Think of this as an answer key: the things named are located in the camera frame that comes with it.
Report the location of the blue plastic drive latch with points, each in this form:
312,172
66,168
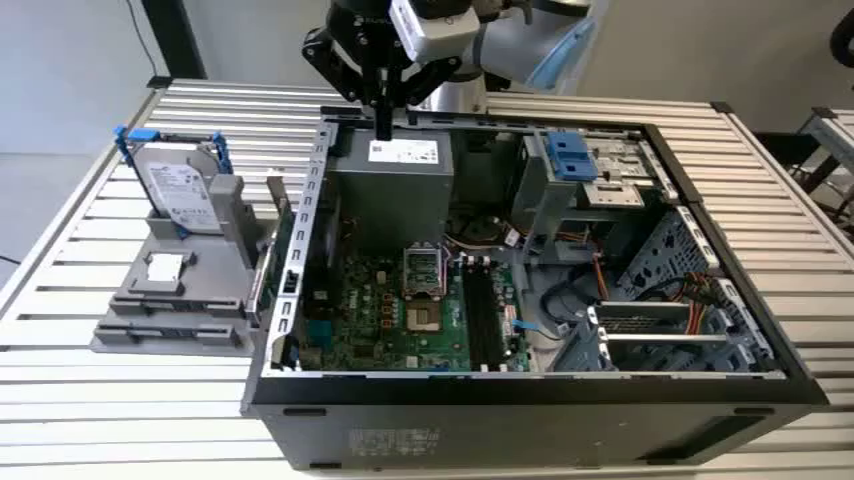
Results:
567,155

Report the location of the CPU socket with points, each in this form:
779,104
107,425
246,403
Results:
424,316

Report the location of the black PC case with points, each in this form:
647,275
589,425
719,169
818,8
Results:
467,430

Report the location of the metal disk bay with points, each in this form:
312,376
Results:
641,340

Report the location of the grey power supply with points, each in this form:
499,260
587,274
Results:
394,200

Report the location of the grey parts rack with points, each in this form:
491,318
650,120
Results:
214,270

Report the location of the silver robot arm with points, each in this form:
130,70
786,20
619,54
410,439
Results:
514,50

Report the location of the green motherboard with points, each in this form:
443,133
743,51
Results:
427,350

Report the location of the black vertical post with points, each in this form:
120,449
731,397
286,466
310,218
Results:
176,45

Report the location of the RAM slot with white clips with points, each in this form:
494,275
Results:
497,315
479,315

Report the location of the green graphics card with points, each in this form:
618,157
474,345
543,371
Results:
270,290

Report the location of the hard disk in blue carrier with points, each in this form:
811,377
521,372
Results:
176,185

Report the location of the RAM stick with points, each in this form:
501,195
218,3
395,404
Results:
174,303
167,332

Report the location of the metal slat side table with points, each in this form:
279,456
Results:
827,130

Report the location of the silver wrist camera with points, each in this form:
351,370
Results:
434,27

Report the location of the grey metal drive cage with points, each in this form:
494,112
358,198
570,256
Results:
554,215

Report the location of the silver CPU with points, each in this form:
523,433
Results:
164,267

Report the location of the black table corner cap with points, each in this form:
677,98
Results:
721,107
160,82

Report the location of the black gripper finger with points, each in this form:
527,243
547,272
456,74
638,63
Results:
334,65
427,82

